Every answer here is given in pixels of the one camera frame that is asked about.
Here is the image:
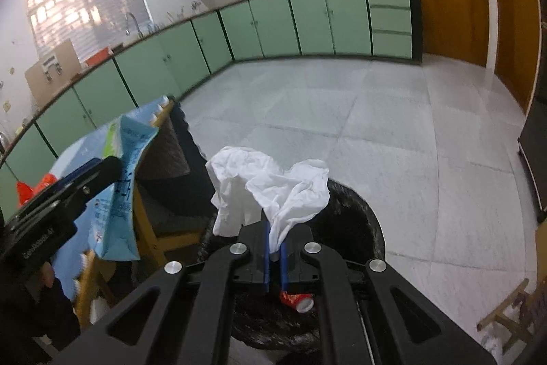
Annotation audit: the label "metal sink faucet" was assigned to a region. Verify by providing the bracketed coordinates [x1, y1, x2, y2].
[125, 12, 144, 38]

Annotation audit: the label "bin with black bag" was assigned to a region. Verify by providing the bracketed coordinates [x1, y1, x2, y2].
[197, 179, 387, 351]

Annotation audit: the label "blue tablecloth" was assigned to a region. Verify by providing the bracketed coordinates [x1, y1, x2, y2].
[47, 95, 216, 297]

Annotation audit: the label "wooden table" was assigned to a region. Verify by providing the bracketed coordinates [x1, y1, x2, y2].
[72, 97, 176, 331]

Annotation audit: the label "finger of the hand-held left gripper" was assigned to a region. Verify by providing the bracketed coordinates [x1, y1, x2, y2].
[15, 186, 94, 230]
[55, 155, 125, 195]

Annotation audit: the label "person's left forearm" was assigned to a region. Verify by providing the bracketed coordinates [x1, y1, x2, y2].
[0, 262, 82, 353]

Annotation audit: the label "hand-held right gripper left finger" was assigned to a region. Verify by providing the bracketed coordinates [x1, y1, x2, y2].
[51, 221, 272, 365]

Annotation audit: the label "small wooden stool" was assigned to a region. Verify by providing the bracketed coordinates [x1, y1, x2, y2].
[476, 279, 539, 353]

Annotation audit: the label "red drink can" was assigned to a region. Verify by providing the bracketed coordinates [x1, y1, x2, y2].
[279, 291, 315, 313]

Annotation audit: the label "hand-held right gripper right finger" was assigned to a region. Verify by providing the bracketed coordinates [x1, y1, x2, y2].
[280, 225, 499, 365]

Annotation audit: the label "light blue paper carton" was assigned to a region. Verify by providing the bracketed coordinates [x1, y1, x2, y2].
[91, 120, 160, 262]

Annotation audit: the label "red plastic basin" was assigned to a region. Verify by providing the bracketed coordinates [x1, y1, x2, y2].
[85, 48, 114, 66]

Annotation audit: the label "green base kitchen cabinets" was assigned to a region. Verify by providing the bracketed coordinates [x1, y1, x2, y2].
[0, 0, 424, 220]

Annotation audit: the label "black cabinet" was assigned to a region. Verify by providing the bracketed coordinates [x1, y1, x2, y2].
[517, 100, 547, 220]

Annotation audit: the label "brown water purifier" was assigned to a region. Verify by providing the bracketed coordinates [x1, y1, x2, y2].
[24, 39, 82, 105]

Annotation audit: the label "white tissue paper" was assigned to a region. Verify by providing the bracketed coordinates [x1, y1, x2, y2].
[205, 146, 331, 248]

